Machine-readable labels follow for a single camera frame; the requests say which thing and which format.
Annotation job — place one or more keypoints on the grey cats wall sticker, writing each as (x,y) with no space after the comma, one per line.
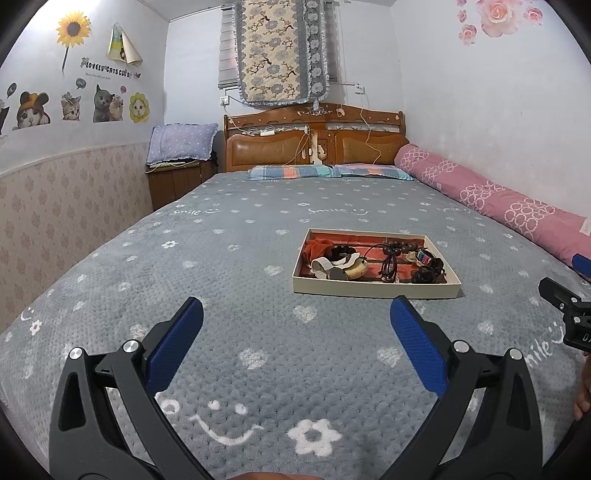
(104,104)

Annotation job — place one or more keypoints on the brick print shallow tray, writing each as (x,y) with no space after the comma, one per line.
(369,290)

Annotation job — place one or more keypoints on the dark brown scrunchie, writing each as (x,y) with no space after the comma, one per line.
(339,253)

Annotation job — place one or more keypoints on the grey flower print blanket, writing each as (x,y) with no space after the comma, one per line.
(231,258)

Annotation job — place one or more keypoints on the wooden nightstand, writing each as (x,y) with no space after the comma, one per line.
(171,184)

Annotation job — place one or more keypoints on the person's right hand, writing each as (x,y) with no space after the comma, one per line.
(584,397)

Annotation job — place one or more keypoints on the purple dotted pillow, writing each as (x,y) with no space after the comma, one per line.
(180,141)

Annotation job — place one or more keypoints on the lettering wall sticker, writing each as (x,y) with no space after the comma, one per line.
(108,69)

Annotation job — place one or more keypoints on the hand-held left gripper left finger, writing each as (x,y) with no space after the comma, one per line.
(175,341)

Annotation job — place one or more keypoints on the hat cat wall sticker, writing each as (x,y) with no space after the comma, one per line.
(30,110)

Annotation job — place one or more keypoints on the orange scrunchie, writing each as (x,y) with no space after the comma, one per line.
(316,249)

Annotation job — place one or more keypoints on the beige floral quilted mat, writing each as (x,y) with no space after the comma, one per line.
(268,50)

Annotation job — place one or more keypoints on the peeling paper wall poster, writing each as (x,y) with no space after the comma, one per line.
(121,48)

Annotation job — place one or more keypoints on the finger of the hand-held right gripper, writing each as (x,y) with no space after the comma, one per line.
(582,265)
(558,293)

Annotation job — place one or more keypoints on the pink rolled quilt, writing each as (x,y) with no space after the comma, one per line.
(485,194)

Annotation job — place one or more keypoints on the white wristwatch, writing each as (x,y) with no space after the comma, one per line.
(321,265)

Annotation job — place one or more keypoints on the pink flower wall stickers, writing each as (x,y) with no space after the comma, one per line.
(496,14)

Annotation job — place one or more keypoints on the black cat wall sticker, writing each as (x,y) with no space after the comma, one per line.
(3,120)

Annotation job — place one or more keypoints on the sunflower cat wall sticker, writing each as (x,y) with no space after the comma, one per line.
(138,108)

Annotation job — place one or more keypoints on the wooden bed headboard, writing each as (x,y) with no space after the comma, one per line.
(263,150)

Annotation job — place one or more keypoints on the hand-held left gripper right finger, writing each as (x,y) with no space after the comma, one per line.
(415,346)

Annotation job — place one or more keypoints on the striped pillow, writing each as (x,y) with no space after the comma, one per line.
(374,170)
(286,172)

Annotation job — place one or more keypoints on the tabby kitten wall sticker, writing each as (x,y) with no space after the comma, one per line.
(71,108)

